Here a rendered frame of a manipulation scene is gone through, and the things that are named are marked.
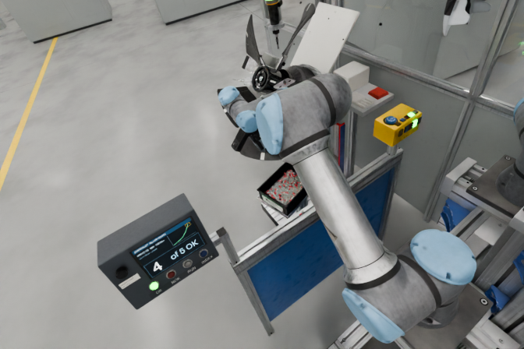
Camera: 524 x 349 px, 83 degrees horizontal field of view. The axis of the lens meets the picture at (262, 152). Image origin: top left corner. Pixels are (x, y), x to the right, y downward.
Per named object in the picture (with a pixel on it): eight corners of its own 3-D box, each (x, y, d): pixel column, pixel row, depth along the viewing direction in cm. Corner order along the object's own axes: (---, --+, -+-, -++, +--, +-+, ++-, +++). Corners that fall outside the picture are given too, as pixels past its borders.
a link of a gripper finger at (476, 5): (483, 28, 78) (487, -3, 71) (462, 23, 82) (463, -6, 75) (492, 19, 78) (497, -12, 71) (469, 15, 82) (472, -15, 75)
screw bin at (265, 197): (288, 169, 143) (287, 159, 138) (317, 184, 133) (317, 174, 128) (259, 199, 133) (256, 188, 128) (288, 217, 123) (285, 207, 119)
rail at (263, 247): (394, 157, 141) (396, 145, 136) (401, 162, 138) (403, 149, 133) (232, 269, 114) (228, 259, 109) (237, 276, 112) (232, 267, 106)
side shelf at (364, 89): (346, 76, 190) (347, 72, 188) (393, 98, 166) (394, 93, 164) (318, 92, 183) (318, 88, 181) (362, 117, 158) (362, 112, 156)
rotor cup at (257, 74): (270, 72, 142) (249, 65, 133) (292, 66, 131) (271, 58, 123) (267, 102, 141) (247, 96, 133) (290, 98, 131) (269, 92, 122)
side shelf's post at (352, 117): (348, 181, 232) (354, 92, 176) (352, 185, 230) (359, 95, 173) (345, 185, 231) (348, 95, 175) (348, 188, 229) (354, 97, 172)
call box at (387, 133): (398, 121, 131) (401, 102, 124) (417, 132, 124) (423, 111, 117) (372, 138, 126) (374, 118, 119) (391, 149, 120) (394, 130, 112)
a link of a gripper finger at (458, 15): (457, 40, 74) (476, -1, 69) (434, 34, 78) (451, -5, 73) (462, 40, 75) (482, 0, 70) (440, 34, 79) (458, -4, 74)
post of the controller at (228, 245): (236, 255, 110) (223, 226, 96) (240, 261, 108) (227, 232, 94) (229, 259, 109) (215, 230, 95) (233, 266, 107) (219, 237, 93)
